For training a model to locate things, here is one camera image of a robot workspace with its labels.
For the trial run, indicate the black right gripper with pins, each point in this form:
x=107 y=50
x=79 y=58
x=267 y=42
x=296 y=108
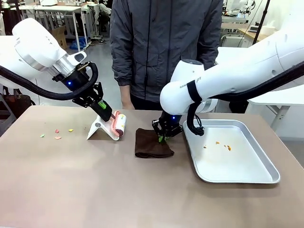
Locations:
x=169 y=123

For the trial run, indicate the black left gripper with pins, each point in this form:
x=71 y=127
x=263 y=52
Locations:
x=76 y=82

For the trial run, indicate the brown cloth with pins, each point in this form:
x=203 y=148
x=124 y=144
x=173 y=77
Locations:
x=149 y=146

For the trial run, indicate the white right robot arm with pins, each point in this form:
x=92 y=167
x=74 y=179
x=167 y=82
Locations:
x=237 y=71

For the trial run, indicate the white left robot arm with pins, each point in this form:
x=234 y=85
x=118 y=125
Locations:
x=28 y=42

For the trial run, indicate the person's right hand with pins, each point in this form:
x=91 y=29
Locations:
x=126 y=97

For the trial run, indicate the white lint roller stand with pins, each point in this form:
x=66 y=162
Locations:
x=95 y=130

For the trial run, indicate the black trousers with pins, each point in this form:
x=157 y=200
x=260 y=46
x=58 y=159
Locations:
x=145 y=103

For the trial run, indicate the yellow paper scrap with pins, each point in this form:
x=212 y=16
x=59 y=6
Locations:
x=70 y=130

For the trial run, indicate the salmon paper scrap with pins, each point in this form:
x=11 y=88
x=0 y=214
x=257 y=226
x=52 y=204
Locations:
x=58 y=137

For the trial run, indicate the blue plastic bag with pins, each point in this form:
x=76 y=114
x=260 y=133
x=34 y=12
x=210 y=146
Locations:
x=79 y=42

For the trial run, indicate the green paper scrap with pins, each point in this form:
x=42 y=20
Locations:
x=42 y=135

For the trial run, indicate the large orange crumb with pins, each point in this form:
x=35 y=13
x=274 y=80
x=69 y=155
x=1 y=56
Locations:
x=229 y=148

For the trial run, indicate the cardboard box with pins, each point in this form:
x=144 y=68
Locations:
x=59 y=36

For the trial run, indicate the silver metal tray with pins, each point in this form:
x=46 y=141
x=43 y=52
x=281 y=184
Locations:
x=232 y=164

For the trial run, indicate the brown leather bag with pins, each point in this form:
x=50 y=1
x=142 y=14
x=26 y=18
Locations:
x=17 y=101

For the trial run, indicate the person in grey jacket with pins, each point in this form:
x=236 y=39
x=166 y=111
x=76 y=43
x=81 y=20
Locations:
x=154 y=47

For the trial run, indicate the background person dark clothes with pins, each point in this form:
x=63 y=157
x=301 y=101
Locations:
x=104 y=16

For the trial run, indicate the white background table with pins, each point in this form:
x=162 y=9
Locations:
x=54 y=9

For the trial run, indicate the white side table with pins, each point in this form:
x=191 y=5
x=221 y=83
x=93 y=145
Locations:
x=280 y=97

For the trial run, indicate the wooden background table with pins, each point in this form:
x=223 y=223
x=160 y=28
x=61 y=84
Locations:
x=247 y=32

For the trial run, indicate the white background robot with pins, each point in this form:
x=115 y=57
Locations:
x=240 y=8

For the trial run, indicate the black tripod pole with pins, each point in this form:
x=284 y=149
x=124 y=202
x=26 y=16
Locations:
x=261 y=21

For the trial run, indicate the grey metal frame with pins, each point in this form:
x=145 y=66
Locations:
x=6 y=114

